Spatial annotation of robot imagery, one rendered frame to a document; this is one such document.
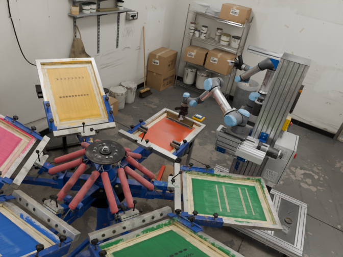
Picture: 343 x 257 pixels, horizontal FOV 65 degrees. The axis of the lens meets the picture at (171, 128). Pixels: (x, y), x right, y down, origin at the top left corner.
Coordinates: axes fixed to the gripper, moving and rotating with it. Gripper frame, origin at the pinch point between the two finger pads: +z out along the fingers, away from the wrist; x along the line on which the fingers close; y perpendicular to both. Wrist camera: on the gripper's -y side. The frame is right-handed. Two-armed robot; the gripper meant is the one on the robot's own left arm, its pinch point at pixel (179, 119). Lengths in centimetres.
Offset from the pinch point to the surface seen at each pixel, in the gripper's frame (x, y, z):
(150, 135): -45.8, -10.9, 4.9
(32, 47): -42, -200, -36
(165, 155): -73, 24, -3
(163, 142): -46.5, 6.1, 4.8
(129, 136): -73, -19, -4
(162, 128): -24.6, -8.9, 5.0
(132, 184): -122, 22, -2
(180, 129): -11.8, 9.2, 4.9
